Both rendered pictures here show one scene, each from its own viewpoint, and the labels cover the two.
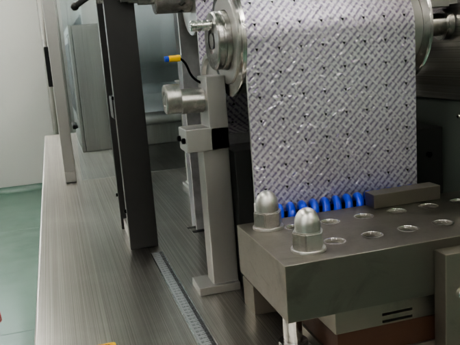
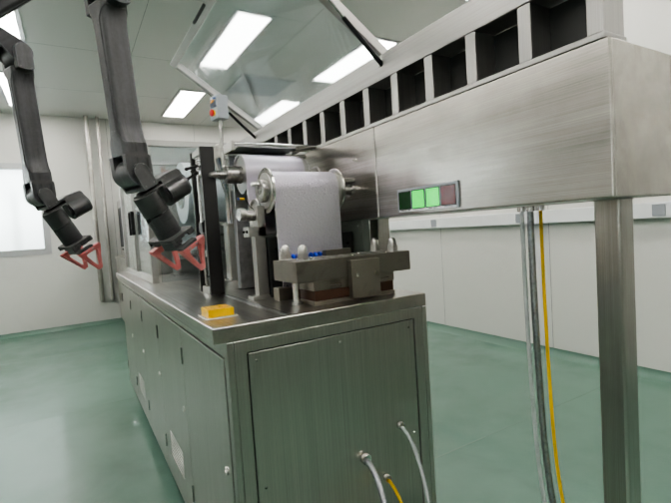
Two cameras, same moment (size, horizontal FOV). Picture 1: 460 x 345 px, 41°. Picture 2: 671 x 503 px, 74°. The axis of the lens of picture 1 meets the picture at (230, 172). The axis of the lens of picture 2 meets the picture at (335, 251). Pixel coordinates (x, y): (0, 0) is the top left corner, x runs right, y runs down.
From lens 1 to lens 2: 0.66 m
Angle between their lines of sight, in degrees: 17
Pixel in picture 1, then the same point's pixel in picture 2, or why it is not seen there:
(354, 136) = (317, 230)
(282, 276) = (295, 266)
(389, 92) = (330, 213)
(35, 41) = (87, 220)
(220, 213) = (262, 263)
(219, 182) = (262, 250)
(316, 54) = (302, 197)
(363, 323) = (324, 287)
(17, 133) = (69, 285)
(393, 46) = (331, 195)
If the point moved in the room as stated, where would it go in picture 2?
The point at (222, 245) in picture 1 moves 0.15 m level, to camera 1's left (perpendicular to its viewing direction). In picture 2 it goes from (263, 277) to (215, 282)
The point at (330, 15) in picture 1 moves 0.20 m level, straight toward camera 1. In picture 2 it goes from (307, 182) to (309, 174)
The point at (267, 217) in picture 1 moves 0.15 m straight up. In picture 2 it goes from (286, 254) to (283, 204)
